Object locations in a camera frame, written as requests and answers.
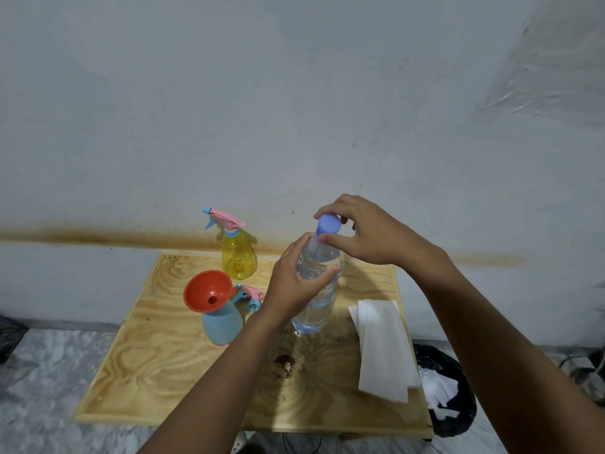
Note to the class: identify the person's left hand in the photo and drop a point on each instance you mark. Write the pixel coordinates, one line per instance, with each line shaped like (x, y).
(283, 288)

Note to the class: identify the person's right hand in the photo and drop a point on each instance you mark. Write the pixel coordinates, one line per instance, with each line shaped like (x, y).
(383, 236)

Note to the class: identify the person's right thumb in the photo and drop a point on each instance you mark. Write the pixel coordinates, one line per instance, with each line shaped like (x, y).
(338, 242)

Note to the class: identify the person's left thumb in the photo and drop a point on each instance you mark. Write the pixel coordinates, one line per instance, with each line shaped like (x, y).
(321, 274)

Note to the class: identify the blue bottle cap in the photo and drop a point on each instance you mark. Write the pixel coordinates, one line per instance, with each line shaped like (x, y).
(328, 225)

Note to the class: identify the clear plastic water bottle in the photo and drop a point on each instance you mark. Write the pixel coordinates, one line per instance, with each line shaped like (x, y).
(315, 312)

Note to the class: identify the person's left forearm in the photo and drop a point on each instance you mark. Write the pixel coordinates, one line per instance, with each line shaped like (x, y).
(222, 387)

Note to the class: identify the person's right forearm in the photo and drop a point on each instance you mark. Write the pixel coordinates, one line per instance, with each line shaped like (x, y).
(501, 364)

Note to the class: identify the pink and blue trigger sprayer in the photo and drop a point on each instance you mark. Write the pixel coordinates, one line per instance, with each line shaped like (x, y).
(250, 294)

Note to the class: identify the yellow spray bottle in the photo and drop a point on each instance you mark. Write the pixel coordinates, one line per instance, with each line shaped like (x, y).
(238, 260)

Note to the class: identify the white paper towel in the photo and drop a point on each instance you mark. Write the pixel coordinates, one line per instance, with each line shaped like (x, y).
(383, 349)

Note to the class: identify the light blue spray bottle body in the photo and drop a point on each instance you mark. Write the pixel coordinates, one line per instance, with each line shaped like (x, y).
(222, 326)

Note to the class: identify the orange funnel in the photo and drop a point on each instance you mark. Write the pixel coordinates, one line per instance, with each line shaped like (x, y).
(208, 290)

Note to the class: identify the crumpled white tissues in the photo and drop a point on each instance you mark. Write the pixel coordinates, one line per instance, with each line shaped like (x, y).
(439, 390)

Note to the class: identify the white power strip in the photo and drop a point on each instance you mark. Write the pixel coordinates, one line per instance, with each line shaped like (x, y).
(238, 444)

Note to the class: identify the black trash bag bin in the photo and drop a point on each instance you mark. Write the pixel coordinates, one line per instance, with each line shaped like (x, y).
(461, 406)

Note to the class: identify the clear plastic sheet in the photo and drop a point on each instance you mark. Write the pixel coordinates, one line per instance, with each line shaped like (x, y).
(553, 66)

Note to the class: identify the grey power strip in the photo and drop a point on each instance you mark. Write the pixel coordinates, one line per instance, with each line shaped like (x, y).
(591, 385)

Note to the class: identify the black plastic bag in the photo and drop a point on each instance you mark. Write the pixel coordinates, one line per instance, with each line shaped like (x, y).
(9, 335)

